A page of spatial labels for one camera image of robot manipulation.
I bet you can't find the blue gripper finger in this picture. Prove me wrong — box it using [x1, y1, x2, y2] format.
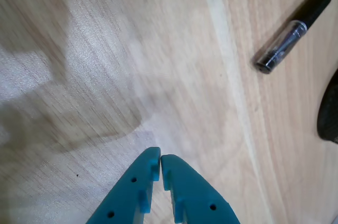
[160, 154, 241, 224]
[86, 146, 161, 224]

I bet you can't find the clear pen with black grip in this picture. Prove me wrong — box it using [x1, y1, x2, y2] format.
[253, 0, 338, 74]

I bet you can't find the black mesh pen holder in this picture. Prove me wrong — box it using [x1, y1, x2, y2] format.
[316, 69, 338, 144]

